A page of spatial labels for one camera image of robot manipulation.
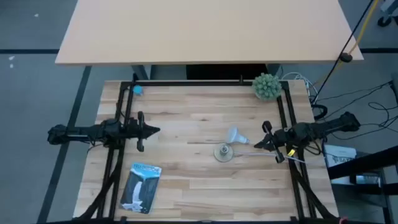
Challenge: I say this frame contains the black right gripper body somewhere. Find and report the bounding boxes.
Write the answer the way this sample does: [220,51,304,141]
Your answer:
[262,120,295,164]

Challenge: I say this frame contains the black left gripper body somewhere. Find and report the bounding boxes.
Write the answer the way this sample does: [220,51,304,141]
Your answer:
[124,111,146,152]

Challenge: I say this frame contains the white reflector lightbulb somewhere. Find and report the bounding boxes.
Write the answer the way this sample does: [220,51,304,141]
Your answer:
[226,126,250,145]

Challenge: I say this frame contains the round brass lamp socket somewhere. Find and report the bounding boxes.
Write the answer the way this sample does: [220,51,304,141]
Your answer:
[213,142,234,163]

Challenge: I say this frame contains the green artificial plant ball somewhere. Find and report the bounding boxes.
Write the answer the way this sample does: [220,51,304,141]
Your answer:
[251,73,282,101]

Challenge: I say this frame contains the Yellowstone waterfall book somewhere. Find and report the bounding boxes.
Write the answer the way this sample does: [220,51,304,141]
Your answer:
[119,162,162,215]

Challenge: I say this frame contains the white cardboard box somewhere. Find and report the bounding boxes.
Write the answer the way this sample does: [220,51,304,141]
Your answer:
[323,144,358,169]

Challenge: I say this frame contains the black desk panel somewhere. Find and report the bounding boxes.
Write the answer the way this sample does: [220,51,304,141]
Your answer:
[186,63,268,81]

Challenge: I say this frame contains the black metal stand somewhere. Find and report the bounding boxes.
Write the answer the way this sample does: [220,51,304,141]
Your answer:
[328,146,398,224]

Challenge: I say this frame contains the grey metal box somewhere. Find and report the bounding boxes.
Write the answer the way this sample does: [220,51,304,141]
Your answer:
[356,174,382,187]

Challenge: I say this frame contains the beige desk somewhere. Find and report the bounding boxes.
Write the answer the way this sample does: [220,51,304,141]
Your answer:
[55,0,364,66]

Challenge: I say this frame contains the chair caster wheel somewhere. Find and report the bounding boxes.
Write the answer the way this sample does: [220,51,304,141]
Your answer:
[377,0,398,27]

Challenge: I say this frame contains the white cable bundle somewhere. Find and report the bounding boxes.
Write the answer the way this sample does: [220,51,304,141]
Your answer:
[281,72,320,101]

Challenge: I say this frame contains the black aluminium table frame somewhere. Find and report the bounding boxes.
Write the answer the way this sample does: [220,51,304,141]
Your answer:
[73,73,341,224]

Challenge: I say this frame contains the black floor cables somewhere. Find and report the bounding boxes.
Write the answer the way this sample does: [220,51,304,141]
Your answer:
[310,80,398,141]

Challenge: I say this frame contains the black cable with round puck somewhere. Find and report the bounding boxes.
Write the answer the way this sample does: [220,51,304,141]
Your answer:
[312,0,375,104]

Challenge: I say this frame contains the yellow cable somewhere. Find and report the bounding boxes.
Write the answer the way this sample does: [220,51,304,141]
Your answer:
[313,0,381,87]

